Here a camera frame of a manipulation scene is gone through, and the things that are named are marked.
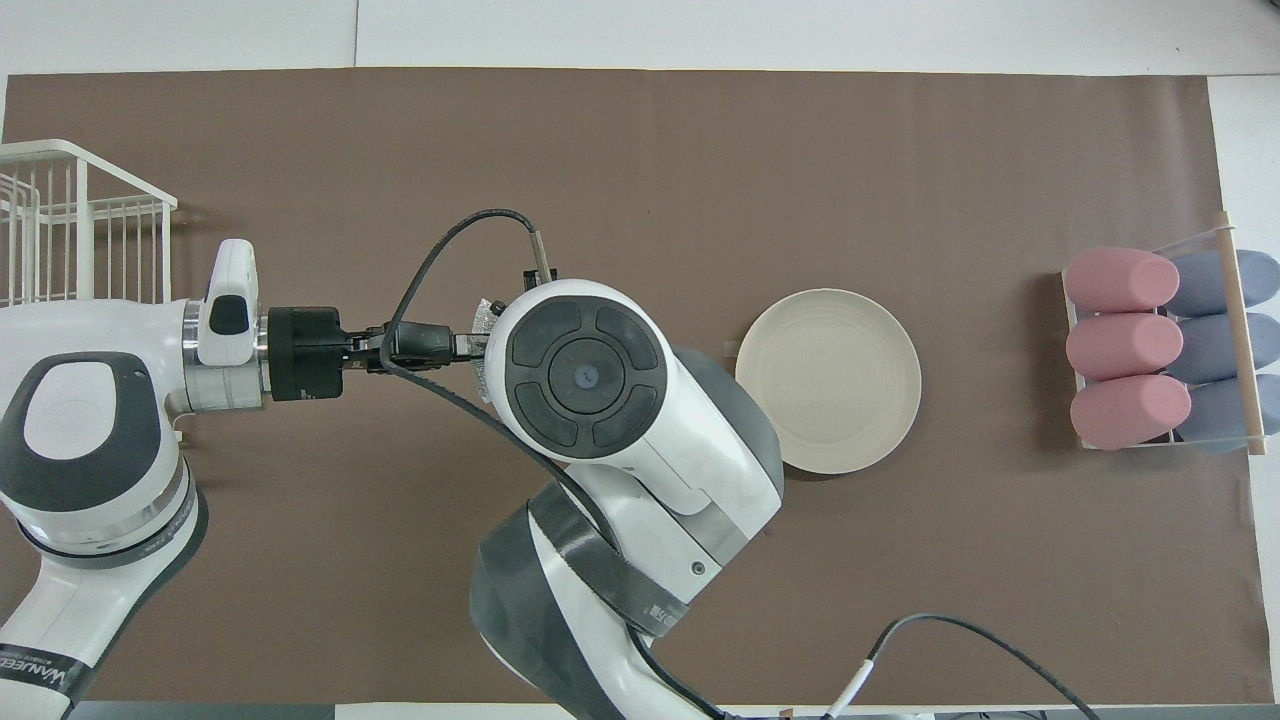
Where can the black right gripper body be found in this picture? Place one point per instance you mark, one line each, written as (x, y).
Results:
(528, 280)

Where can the blue plastic cup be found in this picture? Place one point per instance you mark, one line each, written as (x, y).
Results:
(1215, 420)
(1210, 350)
(1205, 283)

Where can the brown paper table mat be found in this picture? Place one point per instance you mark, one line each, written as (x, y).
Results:
(900, 150)

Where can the pink plastic cup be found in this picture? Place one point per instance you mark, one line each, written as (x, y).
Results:
(1120, 347)
(1125, 412)
(1120, 280)

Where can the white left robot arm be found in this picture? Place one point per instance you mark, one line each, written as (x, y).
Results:
(90, 480)

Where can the silver mesh scrubbing sponge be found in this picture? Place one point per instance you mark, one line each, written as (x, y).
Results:
(486, 325)

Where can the white round plate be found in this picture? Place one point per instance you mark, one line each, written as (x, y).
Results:
(828, 380)

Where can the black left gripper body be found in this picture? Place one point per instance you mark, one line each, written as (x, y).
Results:
(305, 355)

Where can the wooden rack tray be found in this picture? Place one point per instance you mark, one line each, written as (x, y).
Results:
(1243, 360)

